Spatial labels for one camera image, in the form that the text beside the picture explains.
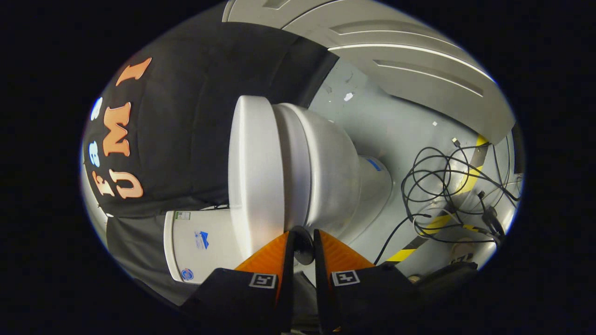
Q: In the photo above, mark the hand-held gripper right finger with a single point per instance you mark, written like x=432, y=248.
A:
x=321, y=279

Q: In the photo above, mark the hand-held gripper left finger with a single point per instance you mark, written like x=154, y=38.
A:
x=288, y=279

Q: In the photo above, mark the white toilet lid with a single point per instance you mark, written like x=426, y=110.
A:
x=256, y=177

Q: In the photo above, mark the yellow black floor tape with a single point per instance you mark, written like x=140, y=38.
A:
x=437, y=223

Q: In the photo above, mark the black backdrop cloth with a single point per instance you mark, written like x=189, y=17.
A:
x=186, y=130

